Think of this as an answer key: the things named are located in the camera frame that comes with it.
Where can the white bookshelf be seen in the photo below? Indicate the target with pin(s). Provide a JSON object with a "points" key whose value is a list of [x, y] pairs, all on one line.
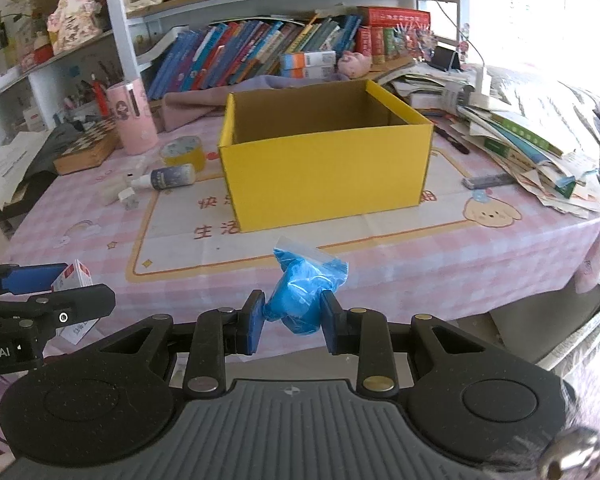
{"points": [[117, 35]]}

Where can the yellow tape roll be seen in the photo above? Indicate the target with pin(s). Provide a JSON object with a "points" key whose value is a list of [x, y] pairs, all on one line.
{"points": [[196, 156]]}

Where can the flat red book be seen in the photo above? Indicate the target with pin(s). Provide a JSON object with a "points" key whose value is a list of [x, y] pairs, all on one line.
{"points": [[395, 16]]}

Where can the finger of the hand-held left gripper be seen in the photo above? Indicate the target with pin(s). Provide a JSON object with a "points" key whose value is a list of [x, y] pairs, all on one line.
{"points": [[80, 302], [30, 278]]}

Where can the purple cloth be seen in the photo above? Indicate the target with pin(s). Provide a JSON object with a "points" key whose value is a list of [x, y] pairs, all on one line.
{"points": [[195, 102]]}

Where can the brown cardboard sheet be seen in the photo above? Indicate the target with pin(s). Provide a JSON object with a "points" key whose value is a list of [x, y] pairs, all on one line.
{"points": [[392, 71]]}

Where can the white charger plug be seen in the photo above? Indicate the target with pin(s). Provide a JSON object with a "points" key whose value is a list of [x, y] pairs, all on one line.
{"points": [[128, 199]]}

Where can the row of blue children's books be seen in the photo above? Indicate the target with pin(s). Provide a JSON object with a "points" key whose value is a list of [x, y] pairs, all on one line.
{"points": [[220, 55]]}

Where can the white paper sheets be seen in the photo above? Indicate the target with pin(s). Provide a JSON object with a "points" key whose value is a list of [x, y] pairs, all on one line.
{"points": [[10, 160]]}

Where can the upright green thick book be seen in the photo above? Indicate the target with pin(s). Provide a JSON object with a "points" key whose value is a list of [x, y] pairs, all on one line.
{"points": [[390, 44]]}

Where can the dark spray bottle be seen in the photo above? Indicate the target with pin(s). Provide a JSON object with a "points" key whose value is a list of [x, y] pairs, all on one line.
{"points": [[172, 178]]}

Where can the black phone on stand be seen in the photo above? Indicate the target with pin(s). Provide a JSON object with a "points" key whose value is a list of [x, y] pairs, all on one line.
{"points": [[446, 57]]}

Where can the dark grey cloth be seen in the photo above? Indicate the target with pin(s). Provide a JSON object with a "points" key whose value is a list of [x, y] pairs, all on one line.
{"points": [[55, 142]]}

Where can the yellow cardboard box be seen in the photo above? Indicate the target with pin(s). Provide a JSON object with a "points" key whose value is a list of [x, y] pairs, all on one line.
{"points": [[325, 175]]}

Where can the pink white doll plush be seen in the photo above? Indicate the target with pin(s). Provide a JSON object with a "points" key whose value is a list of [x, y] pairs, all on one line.
{"points": [[75, 20]]}

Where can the pink pig plush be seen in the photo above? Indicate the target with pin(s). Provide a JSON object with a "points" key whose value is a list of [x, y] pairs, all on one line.
{"points": [[354, 64]]}

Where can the wooden chess board box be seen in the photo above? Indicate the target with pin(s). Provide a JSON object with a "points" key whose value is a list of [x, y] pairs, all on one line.
{"points": [[87, 152]]}

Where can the colourful figure display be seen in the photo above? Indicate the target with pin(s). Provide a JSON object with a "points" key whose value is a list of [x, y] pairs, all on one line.
{"points": [[417, 44]]}

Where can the black pen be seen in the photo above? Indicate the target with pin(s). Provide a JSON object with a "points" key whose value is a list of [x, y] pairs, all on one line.
{"points": [[452, 141]]}

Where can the orange white carton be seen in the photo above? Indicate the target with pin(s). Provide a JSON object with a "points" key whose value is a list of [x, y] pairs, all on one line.
{"points": [[307, 72], [307, 59]]}

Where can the grey eraser stick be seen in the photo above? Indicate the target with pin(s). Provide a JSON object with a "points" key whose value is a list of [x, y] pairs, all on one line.
{"points": [[487, 181]]}

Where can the pink cylindrical container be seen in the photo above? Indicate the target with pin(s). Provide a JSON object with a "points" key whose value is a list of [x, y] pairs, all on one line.
{"points": [[132, 125]]}

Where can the white tissue pack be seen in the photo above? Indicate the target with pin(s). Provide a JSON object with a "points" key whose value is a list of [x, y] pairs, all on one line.
{"points": [[4, 81]]}

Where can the cluster of pens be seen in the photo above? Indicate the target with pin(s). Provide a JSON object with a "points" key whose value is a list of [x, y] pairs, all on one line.
{"points": [[87, 92]]}

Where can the blue plastic bag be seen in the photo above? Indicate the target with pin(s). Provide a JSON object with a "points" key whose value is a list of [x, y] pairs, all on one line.
{"points": [[300, 290]]}

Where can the white red label box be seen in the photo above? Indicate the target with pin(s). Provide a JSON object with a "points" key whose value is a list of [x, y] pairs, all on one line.
{"points": [[35, 120]]}

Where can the white rounded block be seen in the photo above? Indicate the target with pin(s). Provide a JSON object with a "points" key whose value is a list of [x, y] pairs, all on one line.
{"points": [[111, 191]]}

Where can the pile of papers and booklets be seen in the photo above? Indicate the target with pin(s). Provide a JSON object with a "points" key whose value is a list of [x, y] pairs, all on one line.
{"points": [[520, 150]]}

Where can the upright red thick book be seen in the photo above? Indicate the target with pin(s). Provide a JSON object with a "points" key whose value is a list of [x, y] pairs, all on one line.
{"points": [[363, 44], [378, 44]]}

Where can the pink checked printed tablecloth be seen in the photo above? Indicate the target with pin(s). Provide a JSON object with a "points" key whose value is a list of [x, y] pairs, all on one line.
{"points": [[380, 260]]}

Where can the small red white carton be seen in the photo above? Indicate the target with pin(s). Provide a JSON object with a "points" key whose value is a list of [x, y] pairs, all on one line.
{"points": [[77, 274]]}

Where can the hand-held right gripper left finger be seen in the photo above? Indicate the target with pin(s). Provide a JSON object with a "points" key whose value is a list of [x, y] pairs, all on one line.
{"points": [[254, 322]]}

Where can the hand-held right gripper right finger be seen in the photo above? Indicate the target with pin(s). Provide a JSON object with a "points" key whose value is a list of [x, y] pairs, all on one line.
{"points": [[334, 325]]}

